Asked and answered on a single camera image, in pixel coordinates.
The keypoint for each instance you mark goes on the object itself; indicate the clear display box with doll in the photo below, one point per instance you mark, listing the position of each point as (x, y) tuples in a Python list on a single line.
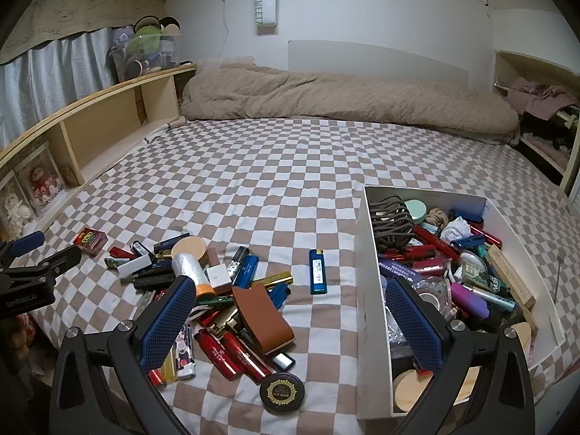
[(40, 176)]

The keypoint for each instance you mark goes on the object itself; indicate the yellow transparent lighter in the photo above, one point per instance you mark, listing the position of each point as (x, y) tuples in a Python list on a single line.
[(169, 369)]

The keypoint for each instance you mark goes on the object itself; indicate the blue lighter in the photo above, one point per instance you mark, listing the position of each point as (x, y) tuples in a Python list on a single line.
[(318, 272)]

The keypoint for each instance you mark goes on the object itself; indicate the brown block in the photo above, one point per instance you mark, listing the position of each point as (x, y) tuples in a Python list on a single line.
[(212, 256)]

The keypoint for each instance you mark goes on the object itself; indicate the clear bin of plush toys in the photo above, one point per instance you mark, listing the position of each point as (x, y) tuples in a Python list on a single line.
[(145, 50)]

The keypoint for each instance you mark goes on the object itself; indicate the tape roll in plastic bag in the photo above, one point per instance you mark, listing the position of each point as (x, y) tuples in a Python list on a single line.
[(428, 298)]

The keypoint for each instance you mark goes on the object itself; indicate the stacked wooden blocks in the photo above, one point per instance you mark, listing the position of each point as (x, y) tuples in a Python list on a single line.
[(512, 278)]

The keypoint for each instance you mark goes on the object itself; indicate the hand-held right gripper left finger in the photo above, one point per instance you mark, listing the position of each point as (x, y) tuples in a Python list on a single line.
[(167, 321)]

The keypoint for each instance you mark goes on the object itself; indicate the small white cube box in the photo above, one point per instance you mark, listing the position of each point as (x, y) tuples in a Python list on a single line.
[(217, 278)]

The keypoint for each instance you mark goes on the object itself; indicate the wall closet niche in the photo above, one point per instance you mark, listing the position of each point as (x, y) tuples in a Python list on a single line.
[(507, 72)]

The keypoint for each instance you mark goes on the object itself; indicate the red patterned item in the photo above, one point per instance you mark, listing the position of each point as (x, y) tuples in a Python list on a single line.
[(20, 330)]

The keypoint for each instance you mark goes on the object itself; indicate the grey curtain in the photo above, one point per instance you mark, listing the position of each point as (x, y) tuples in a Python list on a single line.
[(59, 77)]

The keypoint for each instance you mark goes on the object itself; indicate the red cigarette pack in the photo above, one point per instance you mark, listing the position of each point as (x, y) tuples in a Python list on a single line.
[(90, 240)]

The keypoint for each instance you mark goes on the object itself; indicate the white paper bag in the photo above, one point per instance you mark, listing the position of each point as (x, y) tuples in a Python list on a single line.
[(265, 7)]

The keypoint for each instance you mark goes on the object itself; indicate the white crumpled cloth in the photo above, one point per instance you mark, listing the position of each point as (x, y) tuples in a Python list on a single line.
[(455, 229)]

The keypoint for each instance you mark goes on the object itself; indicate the pile of lighters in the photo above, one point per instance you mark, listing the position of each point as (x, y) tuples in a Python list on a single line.
[(226, 353)]

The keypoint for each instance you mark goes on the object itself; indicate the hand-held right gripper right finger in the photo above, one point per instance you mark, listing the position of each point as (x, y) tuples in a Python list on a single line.
[(414, 326)]

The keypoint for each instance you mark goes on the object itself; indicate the white rectangular box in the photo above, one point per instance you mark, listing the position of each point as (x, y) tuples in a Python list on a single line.
[(133, 265)]

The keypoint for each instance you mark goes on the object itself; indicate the beige valance with drawings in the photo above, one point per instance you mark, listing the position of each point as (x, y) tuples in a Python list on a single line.
[(77, 13)]

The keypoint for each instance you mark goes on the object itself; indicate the purple packet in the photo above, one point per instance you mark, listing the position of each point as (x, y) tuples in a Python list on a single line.
[(398, 272)]

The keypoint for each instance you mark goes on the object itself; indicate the beige quilt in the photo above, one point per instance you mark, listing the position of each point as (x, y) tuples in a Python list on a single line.
[(349, 95)]

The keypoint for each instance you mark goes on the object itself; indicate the silver film roll orange cap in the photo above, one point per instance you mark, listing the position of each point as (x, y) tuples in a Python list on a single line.
[(190, 272)]

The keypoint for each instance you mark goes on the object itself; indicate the green clothespin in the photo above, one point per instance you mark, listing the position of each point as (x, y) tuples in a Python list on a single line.
[(217, 301)]

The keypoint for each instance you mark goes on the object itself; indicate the checkered bed sheet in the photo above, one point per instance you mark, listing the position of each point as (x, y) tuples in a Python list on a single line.
[(272, 181)]

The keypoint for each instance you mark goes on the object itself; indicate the white storage box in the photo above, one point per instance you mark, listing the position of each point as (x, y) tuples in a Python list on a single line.
[(376, 326)]

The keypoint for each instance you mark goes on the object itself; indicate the wooden bedside shelf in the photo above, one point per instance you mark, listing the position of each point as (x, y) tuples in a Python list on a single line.
[(75, 145)]

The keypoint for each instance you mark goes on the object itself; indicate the white headboard panel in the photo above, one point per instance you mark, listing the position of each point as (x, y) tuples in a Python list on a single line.
[(376, 59)]

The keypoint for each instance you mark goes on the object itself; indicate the clear display box white plush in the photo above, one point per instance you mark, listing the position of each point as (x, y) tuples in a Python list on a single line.
[(13, 208)]

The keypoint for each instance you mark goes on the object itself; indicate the purple tube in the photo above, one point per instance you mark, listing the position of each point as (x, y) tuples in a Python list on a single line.
[(469, 299)]

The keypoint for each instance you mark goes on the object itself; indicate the round wooden disc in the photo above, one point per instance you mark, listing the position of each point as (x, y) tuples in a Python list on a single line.
[(521, 333), (410, 389)]

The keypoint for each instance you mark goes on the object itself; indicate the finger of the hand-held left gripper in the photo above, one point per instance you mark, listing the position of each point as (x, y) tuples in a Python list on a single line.
[(59, 260), (27, 242)]

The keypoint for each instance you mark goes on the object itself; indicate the mint round compact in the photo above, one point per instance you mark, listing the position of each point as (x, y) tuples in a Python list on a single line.
[(415, 210)]

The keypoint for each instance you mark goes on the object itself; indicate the pink clothes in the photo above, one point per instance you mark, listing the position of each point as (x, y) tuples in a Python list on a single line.
[(537, 95)]

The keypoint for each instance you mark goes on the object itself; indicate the brown leather case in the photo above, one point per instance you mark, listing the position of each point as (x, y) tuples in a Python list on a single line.
[(265, 321)]

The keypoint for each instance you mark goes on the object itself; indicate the black round tin gold emblem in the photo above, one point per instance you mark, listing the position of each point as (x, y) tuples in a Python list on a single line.
[(282, 392)]

